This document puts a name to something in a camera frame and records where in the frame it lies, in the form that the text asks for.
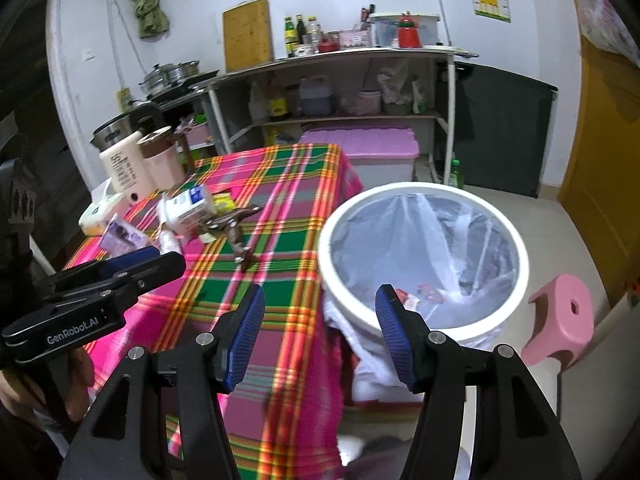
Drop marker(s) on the large plastic jug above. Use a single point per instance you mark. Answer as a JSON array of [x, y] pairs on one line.
[[315, 97]]

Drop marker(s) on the dark plastic chair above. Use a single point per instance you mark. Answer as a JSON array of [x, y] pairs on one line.
[[20, 200]]

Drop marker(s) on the person's left forearm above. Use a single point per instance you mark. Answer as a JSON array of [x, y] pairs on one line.
[[20, 450]]

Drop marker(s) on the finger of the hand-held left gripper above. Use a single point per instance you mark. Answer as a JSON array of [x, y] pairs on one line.
[[130, 260], [150, 272]]

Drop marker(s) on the clear plastic bin liner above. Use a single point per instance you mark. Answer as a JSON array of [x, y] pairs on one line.
[[450, 240]]

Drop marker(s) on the clear box with white lid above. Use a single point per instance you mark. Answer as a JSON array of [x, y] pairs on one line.
[[427, 30]]

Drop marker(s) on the translucent plastic bag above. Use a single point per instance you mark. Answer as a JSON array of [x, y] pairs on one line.
[[605, 20]]

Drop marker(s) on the small patterned bowl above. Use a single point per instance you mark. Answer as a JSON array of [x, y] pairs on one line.
[[303, 50]]

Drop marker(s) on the pink plastic bucket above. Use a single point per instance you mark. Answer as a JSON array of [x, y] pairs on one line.
[[367, 102]]

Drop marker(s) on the red kettle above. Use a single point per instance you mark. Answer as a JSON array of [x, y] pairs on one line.
[[407, 35]]

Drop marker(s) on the small red bowl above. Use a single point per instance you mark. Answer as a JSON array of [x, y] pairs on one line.
[[326, 46]]

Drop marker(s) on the oil bottle with yellow label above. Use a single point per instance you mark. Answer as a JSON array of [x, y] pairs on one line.
[[277, 106]]

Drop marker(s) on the crumpled plastic bags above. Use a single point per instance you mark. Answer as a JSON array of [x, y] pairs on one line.
[[395, 82]]

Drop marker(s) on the purple snack packet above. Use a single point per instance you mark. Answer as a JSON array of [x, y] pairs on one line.
[[122, 235]]

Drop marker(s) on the red candy wrapper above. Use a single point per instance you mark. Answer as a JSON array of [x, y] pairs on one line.
[[430, 292]]

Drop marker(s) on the wooden cutting board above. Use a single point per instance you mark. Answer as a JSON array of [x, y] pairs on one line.
[[247, 35]]

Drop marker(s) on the dark sauce bottle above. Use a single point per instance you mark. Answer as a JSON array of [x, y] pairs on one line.
[[300, 30]]

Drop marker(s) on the pink plastic basin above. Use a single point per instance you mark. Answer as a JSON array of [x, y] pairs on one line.
[[200, 135]]

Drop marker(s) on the yellow tagged power strip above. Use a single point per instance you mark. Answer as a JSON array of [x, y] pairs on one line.
[[124, 100]]

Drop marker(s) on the white round trash bin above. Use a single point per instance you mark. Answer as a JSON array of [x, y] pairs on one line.
[[350, 312]]

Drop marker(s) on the rice cooker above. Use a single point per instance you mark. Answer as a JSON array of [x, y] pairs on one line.
[[112, 135]]

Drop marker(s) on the brown silver foil wrapper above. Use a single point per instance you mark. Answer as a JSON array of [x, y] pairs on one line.
[[235, 227]]

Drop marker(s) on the pink cup with brown lid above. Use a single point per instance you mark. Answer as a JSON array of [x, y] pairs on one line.
[[162, 165]]

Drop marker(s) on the white plastic bottle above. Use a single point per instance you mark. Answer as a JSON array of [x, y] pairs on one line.
[[256, 105]]

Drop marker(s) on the white milk carton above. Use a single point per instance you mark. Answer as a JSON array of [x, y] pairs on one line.
[[187, 207]]

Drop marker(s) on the pink plastic stool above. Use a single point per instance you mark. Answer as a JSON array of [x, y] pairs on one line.
[[555, 320]]

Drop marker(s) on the yellow wooden door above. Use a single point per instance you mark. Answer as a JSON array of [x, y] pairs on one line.
[[600, 160]]

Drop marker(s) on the white tissue pack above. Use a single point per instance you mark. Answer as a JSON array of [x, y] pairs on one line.
[[100, 210]]

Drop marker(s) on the dark kitchen utensils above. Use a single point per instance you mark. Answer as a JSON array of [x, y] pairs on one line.
[[365, 15]]

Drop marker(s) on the yellow snack wrapper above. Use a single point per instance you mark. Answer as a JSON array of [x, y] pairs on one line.
[[225, 204]]

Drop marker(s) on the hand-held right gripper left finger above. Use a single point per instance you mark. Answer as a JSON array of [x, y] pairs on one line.
[[245, 340]]

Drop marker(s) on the small green bottle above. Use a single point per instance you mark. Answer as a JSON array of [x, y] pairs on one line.
[[456, 175]]

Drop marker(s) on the person's left hand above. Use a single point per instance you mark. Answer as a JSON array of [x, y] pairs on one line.
[[80, 380]]

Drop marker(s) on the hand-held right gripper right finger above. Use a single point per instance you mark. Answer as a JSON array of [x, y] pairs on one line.
[[395, 330]]

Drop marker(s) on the pink green plaid tablecloth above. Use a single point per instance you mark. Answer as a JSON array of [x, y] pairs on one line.
[[280, 240]]

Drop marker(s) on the storage box with pink lid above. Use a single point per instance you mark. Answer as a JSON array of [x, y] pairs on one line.
[[360, 142]]

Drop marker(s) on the white kitchen shelf unit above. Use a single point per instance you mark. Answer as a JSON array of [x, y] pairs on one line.
[[350, 55]]

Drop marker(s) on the brown wooden stand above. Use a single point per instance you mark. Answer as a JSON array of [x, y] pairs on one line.
[[186, 155]]

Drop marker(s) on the green white packet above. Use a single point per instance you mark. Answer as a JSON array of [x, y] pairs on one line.
[[419, 100]]

